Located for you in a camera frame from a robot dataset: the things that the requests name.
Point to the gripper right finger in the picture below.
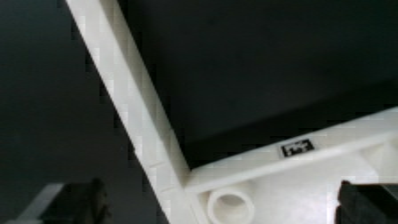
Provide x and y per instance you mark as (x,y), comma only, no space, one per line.
(369,203)

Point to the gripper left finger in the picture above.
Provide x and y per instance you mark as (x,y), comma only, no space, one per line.
(70,203)

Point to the white square table top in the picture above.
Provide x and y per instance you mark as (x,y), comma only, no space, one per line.
(273,186)

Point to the white U-shaped obstacle fence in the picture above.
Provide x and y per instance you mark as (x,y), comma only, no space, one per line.
(116,57)

